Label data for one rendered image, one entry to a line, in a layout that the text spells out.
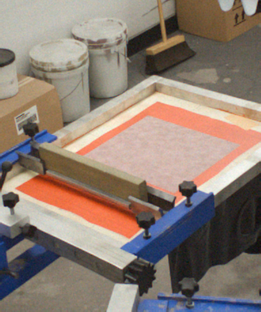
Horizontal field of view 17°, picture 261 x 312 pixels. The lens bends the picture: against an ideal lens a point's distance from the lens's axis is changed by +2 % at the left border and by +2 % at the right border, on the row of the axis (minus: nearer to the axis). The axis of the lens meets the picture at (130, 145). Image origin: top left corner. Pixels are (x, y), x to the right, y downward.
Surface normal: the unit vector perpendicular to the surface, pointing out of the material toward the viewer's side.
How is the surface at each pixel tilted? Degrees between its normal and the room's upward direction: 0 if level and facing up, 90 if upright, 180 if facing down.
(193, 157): 0
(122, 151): 0
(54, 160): 90
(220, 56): 0
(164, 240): 90
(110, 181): 90
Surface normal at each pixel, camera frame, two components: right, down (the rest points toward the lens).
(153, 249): 0.75, 0.27
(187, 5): -0.70, 0.41
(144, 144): -0.08, -0.86
